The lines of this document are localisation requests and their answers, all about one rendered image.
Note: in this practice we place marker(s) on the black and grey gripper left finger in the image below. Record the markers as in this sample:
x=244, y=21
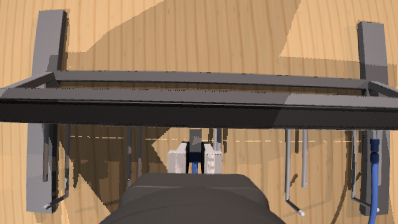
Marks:
x=178, y=160

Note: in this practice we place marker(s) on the blue cable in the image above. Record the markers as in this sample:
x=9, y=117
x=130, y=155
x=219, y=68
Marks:
x=374, y=159

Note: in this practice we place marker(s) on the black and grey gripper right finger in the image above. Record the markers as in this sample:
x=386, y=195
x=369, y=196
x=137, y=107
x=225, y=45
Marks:
x=211, y=161

